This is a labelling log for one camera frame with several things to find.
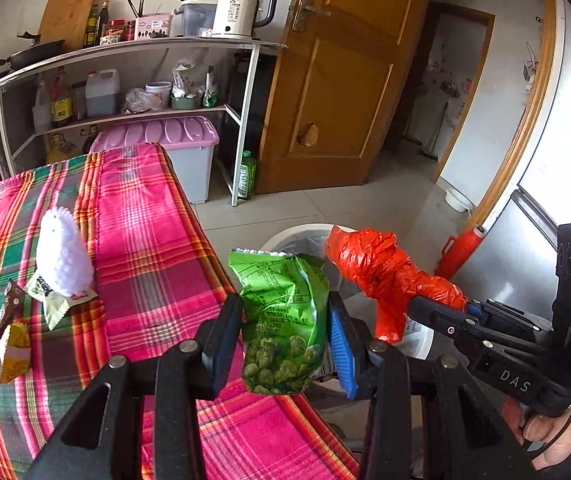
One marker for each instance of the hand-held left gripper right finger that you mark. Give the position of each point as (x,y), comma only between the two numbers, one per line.
(343,355)

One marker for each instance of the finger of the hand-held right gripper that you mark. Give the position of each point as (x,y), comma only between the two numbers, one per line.
(510,317)
(440,322)

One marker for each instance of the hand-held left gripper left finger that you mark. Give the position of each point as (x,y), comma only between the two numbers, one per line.
(220,345)

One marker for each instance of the green snack bag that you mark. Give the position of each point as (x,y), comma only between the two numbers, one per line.
(275,310)

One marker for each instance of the red plastic bag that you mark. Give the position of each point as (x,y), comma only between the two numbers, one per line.
(385,270)

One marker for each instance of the grey bin with white rim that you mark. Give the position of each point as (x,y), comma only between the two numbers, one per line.
(290,237)

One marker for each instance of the person's right hand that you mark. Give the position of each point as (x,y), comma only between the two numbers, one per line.
(540,432)

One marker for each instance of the red cylinder canister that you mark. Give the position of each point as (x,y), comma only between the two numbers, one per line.
(460,252)

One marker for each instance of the silver refrigerator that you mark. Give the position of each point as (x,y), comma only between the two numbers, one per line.
(525,240)

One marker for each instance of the pink green plaid tablecloth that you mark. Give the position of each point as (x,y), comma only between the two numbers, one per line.
(165,270)

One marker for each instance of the white basin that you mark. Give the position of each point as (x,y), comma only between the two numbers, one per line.
(458,200)

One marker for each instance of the green plastic bottle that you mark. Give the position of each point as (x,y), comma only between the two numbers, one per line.
(247,175)

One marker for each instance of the white green snack wrapper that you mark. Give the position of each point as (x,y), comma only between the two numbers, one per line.
(53,305)

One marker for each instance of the storage box with purple lid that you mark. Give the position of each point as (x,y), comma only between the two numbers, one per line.
(190,170)

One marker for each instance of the white crocheted cover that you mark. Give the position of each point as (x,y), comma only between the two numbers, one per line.
(63,255)

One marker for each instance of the small yellow snack wrapper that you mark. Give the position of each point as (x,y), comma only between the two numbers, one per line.
(15,355)

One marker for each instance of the wooden door knob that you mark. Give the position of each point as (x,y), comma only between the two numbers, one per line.
(308,134)

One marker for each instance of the orange wooden door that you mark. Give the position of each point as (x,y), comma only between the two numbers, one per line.
(325,110)

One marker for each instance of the yellow cooking oil bottle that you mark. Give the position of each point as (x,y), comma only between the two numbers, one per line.
(58,149)

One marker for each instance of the white plastic tub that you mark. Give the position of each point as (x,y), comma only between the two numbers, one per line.
(158,96)

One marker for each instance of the green white packet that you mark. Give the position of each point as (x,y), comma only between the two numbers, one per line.
(210,87)

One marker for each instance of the crumpled clear plastic bag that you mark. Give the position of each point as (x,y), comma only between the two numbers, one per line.
(135,101)

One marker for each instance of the green basket with bags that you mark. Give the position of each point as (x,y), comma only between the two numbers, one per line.
(186,87)

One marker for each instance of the white plastic jerrycan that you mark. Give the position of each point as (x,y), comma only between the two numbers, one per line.
(101,95)

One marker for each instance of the soy sauce bottle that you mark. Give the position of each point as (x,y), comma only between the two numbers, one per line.
(60,107)

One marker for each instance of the clear plastic bottle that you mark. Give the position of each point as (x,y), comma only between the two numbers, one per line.
(40,107)

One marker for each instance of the white metal shelf unit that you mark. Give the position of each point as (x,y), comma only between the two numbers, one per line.
(130,50)

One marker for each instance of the pink utensil holder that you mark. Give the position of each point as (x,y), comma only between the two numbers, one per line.
(153,27)

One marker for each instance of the red sauce jar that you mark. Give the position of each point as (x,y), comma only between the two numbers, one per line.
(130,31)
(115,30)

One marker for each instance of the clear plastic pitcher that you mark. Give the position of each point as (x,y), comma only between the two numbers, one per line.
(198,17)

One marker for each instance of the white electric kettle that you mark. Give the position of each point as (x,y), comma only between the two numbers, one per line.
(233,12)

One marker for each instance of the dark glass oil bottle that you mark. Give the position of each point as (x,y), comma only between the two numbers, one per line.
(92,27)
(104,22)

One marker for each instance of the black wok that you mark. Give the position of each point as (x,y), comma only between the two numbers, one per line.
(35,55)

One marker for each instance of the dark chopsticks bundle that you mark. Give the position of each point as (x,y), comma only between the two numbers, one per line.
(138,7)

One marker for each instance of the wooden cutting board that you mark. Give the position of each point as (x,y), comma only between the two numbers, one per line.
(68,15)

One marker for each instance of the light wooden door frame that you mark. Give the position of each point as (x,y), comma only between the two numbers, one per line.
(515,115)

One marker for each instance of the dark wooden door frame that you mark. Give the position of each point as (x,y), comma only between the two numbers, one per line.
(415,75)

